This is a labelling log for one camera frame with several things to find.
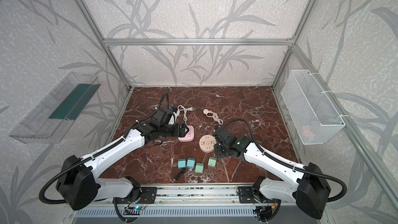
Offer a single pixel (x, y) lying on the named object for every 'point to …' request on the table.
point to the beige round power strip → (207, 143)
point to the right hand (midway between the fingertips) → (218, 144)
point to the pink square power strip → (190, 136)
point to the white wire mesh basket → (314, 118)
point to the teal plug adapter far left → (181, 163)
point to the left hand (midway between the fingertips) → (185, 125)
